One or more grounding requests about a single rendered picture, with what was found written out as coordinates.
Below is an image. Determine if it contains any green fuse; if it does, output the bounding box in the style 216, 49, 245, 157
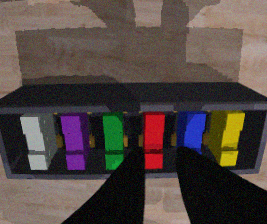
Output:
102, 112, 124, 171

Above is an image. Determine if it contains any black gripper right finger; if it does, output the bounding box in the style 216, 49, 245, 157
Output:
176, 147, 267, 224

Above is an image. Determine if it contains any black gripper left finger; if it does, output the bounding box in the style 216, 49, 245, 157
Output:
61, 148, 145, 224

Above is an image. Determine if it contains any blue fuse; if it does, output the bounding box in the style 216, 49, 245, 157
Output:
176, 111, 206, 155

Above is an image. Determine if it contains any red fuse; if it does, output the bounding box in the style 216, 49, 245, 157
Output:
142, 111, 165, 169

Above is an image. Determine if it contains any black fuse block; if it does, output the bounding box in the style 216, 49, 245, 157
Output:
0, 81, 267, 180

